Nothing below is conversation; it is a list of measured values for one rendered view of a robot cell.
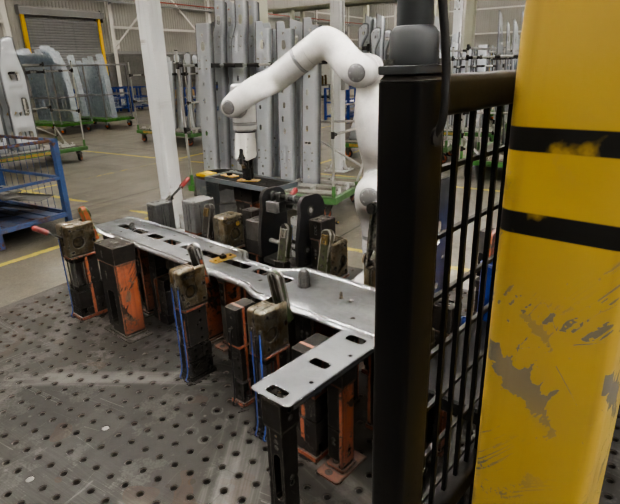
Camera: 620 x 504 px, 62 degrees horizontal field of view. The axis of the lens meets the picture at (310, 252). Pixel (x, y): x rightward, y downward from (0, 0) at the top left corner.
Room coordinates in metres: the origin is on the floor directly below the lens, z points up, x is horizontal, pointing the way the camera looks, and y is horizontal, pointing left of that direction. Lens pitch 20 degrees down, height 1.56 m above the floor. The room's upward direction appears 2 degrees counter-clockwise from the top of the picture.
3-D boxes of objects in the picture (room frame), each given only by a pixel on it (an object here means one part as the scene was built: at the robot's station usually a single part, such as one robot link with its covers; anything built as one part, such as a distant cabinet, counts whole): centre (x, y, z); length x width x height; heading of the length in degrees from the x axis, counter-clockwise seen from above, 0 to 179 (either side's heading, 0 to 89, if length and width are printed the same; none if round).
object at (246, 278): (1.50, 0.29, 1.00); 1.38 x 0.22 x 0.02; 48
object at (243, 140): (1.89, 0.22, 1.30); 0.10 x 0.07 x 0.11; 163
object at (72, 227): (1.75, 0.83, 0.88); 0.15 x 0.11 x 0.36; 138
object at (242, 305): (1.18, 0.18, 0.84); 0.11 x 0.08 x 0.29; 138
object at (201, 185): (2.07, 0.41, 0.92); 0.08 x 0.08 x 0.44; 48
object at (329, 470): (0.93, -0.06, 0.84); 0.11 x 0.06 x 0.29; 138
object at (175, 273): (1.32, 0.34, 0.87); 0.12 x 0.09 x 0.35; 138
